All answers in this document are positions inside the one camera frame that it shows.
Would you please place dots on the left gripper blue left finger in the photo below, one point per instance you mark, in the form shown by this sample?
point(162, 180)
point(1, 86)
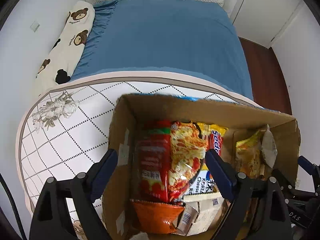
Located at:
point(101, 172)

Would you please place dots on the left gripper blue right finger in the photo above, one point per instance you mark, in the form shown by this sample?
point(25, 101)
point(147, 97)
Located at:
point(223, 174)

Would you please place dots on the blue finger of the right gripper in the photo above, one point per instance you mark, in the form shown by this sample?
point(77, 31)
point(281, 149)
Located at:
point(283, 182)
point(309, 167)

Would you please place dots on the yellow clear cake packet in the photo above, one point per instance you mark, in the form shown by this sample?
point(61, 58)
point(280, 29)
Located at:
point(248, 156)

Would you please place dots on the grey white snack packet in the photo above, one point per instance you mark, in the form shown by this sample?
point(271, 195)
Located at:
point(207, 208)

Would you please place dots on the yellow red noodle packet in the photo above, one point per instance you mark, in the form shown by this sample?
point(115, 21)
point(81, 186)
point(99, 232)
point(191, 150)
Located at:
point(189, 174)

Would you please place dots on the white chocolate stick packet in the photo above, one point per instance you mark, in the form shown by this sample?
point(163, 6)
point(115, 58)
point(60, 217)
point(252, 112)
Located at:
point(188, 217)

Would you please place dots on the orange snack bag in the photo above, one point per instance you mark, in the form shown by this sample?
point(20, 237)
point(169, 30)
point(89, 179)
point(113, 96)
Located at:
point(156, 217)

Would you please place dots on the white quilted floral blanket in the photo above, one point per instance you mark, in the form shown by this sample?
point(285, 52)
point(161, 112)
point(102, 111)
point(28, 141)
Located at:
point(67, 129)

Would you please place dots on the blue milk cardboard box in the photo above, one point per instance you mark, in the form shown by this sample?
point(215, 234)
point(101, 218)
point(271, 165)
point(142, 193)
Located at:
point(258, 210)

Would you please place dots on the white bear print bolster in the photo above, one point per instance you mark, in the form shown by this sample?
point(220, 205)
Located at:
point(59, 65)

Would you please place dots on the blue bed sheet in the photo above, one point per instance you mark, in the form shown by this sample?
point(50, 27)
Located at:
point(188, 37)

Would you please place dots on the white door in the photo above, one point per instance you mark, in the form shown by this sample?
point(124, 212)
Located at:
point(263, 21)

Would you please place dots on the white wall socket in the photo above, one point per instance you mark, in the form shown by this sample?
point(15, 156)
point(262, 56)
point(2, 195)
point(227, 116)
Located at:
point(34, 26)

